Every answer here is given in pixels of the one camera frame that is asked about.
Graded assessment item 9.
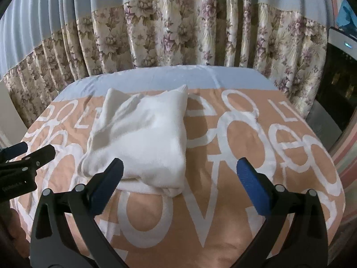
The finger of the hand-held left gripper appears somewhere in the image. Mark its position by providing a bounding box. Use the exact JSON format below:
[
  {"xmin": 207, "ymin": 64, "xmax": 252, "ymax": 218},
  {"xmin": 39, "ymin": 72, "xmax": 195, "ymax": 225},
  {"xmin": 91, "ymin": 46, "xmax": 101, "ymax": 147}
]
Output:
[
  {"xmin": 6, "ymin": 144, "xmax": 56, "ymax": 175},
  {"xmin": 0, "ymin": 142, "xmax": 29, "ymax": 161}
]

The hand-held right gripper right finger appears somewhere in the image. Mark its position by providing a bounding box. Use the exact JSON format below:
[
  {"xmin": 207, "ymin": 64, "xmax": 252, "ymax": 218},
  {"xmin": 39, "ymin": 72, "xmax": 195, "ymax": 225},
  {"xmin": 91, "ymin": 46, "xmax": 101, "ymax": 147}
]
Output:
[{"xmin": 236, "ymin": 158, "xmax": 330, "ymax": 268}]

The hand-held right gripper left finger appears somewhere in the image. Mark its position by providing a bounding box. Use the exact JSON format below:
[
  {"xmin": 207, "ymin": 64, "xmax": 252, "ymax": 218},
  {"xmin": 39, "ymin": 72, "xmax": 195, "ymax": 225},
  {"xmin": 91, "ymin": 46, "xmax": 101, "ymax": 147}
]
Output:
[{"xmin": 29, "ymin": 158, "xmax": 125, "ymax": 268}]

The white knit sweater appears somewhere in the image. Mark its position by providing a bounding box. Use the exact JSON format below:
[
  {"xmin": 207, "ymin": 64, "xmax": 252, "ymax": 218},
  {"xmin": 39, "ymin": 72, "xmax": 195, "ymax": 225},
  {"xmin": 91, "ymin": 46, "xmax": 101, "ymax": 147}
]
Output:
[{"xmin": 81, "ymin": 84, "xmax": 189, "ymax": 197}]

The peach and blue printed blanket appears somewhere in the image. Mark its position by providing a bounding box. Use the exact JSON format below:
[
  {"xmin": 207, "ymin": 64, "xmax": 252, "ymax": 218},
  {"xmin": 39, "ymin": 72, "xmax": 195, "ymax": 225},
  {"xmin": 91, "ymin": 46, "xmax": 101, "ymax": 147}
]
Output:
[{"xmin": 10, "ymin": 64, "xmax": 346, "ymax": 268}]

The striped pink cloth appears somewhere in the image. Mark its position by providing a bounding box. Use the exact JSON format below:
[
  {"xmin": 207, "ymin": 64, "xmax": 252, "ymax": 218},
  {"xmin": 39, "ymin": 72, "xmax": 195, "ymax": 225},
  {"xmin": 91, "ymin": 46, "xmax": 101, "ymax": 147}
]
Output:
[{"xmin": 328, "ymin": 128, "xmax": 357, "ymax": 257}]

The black and white appliance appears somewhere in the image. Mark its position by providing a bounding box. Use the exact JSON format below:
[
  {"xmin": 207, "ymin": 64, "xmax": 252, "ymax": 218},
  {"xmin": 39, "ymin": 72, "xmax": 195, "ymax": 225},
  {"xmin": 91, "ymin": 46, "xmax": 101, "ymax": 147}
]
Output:
[{"xmin": 305, "ymin": 26, "xmax": 357, "ymax": 143}]

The floral curtain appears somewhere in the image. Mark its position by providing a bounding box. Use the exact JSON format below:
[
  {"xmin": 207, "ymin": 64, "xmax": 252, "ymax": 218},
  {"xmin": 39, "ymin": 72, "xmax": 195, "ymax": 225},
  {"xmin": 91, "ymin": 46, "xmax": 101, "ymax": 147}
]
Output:
[{"xmin": 0, "ymin": 0, "xmax": 335, "ymax": 129}]

